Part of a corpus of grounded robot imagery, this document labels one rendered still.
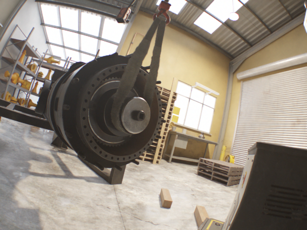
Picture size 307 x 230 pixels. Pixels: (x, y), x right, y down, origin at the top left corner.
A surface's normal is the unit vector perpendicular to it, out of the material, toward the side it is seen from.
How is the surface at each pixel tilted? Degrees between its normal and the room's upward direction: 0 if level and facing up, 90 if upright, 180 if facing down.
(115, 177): 90
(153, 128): 82
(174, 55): 90
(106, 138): 90
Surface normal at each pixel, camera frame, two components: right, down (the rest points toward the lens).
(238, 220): -0.54, -0.25
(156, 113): -0.71, 0.01
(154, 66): 0.29, 0.17
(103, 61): 0.70, 0.10
